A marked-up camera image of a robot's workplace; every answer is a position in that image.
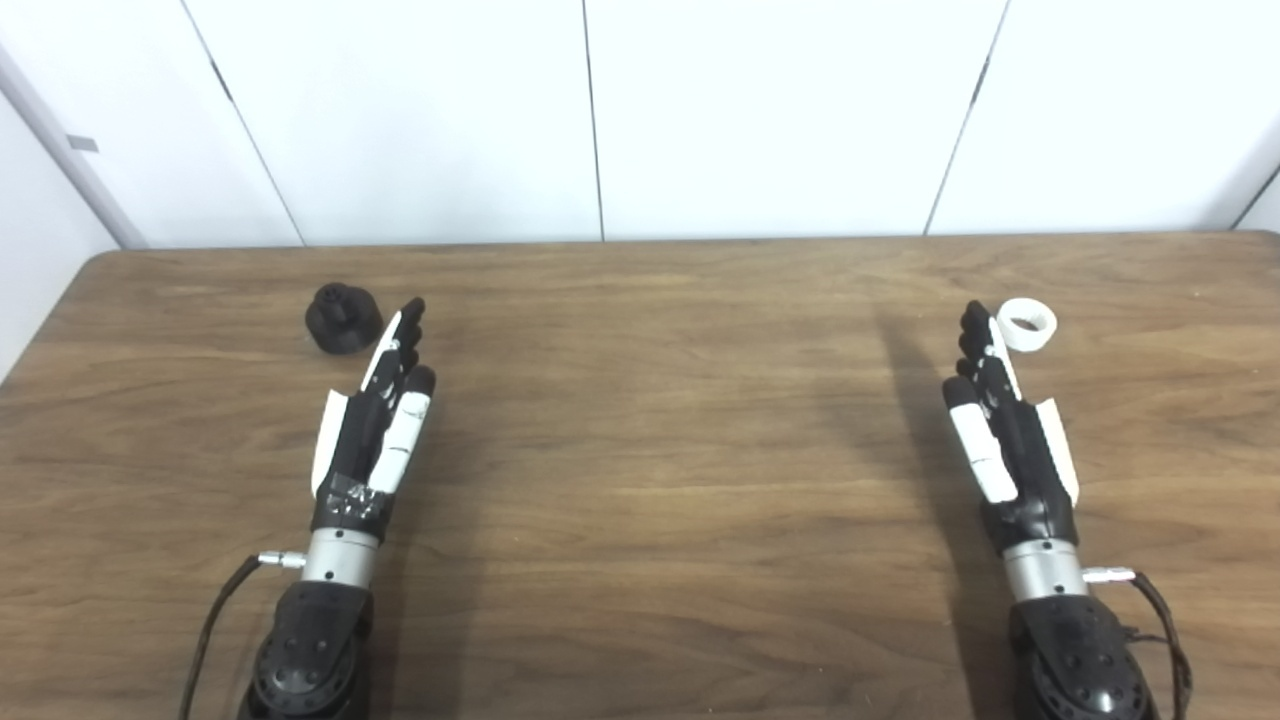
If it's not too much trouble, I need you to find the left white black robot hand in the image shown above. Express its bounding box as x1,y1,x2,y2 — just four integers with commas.
310,297,438,546

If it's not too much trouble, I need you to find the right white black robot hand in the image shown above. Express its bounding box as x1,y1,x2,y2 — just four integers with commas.
942,300,1081,554

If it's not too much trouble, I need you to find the round black part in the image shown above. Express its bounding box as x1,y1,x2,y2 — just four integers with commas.
305,283,384,355

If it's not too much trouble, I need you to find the white ring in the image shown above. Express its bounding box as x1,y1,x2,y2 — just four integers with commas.
997,298,1058,353

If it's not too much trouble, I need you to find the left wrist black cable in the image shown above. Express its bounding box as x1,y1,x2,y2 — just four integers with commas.
178,550,306,720

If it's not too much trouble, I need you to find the grey wall corner strip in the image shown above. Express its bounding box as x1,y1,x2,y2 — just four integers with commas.
0,45,149,249

